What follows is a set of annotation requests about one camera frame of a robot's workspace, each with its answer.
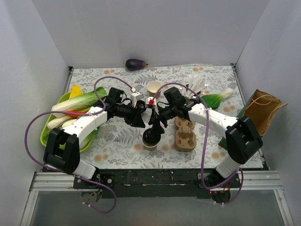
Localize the brown cardboard cup carrier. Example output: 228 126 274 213
174 117 197 152

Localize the brown paper coffee cup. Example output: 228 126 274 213
143 139 159 151

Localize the yellow corn toy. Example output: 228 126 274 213
69 85 83 99

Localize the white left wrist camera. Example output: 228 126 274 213
130 92 144 107

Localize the purple eggplant toy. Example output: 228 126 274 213
125 58 148 71

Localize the black coffee cup lid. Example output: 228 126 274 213
143 129 161 146

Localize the orange carrot toy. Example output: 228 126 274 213
64 111 86 118

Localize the large napa cabbage toy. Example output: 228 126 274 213
51 91 99 118

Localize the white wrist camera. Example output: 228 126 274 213
130 92 144 107
145 97 158 113

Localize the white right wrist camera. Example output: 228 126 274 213
145 97 158 113

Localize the green bok choy toy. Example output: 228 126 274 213
201 88 234 110

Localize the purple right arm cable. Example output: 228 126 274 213
152 82 244 204

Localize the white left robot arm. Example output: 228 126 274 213
43 88 146 188

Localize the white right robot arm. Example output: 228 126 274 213
143 87 263 190

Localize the brown paper bag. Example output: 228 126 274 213
244 89 288 137

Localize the white daikon radish toy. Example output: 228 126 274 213
47 116 77 130

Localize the grey straw holder cup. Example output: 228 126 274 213
182 93 198 101

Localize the dark green paper bag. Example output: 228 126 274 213
219 89 261 150

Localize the green leafy lettuce toy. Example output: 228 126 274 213
79 128 99 153

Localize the aluminium frame rail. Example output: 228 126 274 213
29 171 283 192

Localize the floral patterned table mat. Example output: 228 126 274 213
47 65 264 170

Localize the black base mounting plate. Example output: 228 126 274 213
72 169 242 199

